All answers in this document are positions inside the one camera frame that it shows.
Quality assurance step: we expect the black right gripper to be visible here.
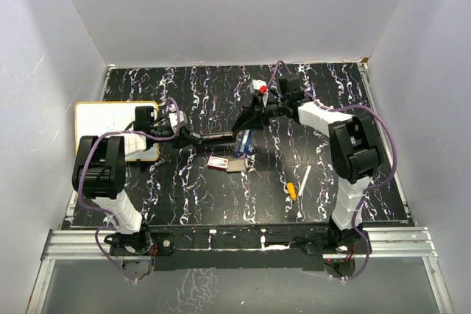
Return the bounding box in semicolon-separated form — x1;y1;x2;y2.
239;95;288;130

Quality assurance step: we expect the red staple box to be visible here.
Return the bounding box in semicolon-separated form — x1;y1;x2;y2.
208;156;229;170

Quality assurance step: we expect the grey staple box tray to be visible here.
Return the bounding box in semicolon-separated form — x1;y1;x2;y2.
226;158;248;173

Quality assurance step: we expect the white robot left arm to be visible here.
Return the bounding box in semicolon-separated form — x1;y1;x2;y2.
72;105;202;254

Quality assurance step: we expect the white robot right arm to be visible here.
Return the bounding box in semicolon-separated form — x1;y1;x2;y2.
233;74;383;253

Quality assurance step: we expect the yellow cap marker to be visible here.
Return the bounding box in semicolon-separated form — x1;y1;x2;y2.
286;182;297;201

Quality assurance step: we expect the white pen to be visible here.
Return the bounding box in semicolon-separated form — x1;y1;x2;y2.
298;165;311;198

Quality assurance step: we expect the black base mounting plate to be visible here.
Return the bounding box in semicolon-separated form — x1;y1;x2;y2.
105;223;372;276

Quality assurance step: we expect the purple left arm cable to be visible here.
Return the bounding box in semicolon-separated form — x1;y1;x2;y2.
79;97;182;282

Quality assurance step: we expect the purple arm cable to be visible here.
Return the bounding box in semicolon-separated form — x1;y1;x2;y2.
266;59;399;281
79;97;182;282

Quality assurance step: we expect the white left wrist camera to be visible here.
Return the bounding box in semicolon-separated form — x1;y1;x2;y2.
169;105;188;131

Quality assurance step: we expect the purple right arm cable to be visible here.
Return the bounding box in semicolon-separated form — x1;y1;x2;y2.
266;59;399;281

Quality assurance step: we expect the white board with wooden frame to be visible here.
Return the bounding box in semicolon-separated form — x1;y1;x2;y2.
74;101;159;151

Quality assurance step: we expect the aluminium frame rail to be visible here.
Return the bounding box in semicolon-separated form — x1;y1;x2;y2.
27;226;454;313

